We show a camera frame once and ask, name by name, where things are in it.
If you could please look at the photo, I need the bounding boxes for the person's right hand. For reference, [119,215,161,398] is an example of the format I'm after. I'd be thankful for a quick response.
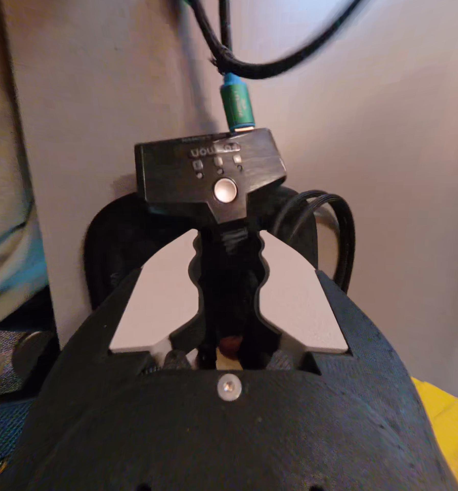
[217,335,244,359]

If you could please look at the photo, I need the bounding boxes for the braided hdmi cable green plug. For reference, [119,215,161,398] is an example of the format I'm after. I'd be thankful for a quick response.
[177,0,364,133]

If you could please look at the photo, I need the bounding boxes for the yellow plastic bin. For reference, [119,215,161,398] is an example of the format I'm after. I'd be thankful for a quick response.
[410,377,458,491]

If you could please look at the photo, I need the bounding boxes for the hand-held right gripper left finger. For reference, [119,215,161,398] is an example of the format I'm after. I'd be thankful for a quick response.
[109,229,216,370]

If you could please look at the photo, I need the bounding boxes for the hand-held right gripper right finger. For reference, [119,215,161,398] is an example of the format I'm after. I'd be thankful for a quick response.
[244,229,348,370]

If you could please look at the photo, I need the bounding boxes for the black mesh cushion pad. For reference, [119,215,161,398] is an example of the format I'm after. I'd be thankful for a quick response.
[84,184,318,312]

